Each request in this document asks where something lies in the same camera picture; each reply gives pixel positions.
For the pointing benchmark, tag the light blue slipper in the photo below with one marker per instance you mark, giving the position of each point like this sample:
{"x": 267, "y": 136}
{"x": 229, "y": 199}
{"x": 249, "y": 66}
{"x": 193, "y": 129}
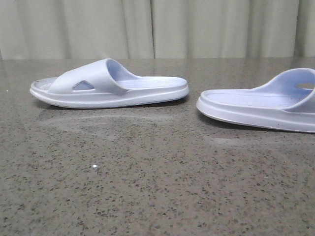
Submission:
{"x": 107, "y": 84}
{"x": 279, "y": 104}

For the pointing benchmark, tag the beige background curtain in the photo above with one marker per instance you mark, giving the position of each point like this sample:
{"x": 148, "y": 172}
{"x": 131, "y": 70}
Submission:
{"x": 161, "y": 29}

